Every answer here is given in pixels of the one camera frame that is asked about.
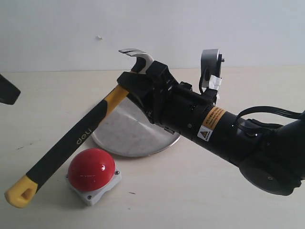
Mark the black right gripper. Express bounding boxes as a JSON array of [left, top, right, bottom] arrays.
[[117, 61, 216, 140]]

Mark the yellow black claw hammer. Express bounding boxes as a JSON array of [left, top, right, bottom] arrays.
[[4, 47, 154, 208]]

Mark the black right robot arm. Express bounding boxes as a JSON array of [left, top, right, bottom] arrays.
[[117, 61, 305, 196]]

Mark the red dome push button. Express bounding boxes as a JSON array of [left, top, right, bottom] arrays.
[[65, 148, 122, 206]]

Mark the round steel plate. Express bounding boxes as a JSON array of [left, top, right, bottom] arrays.
[[92, 98, 180, 157]]

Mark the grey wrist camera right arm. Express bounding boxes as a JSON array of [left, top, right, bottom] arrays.
[[199, 49, 224, 94]]

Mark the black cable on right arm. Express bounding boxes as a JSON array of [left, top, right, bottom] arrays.
[[232, 106, 305, 139]]

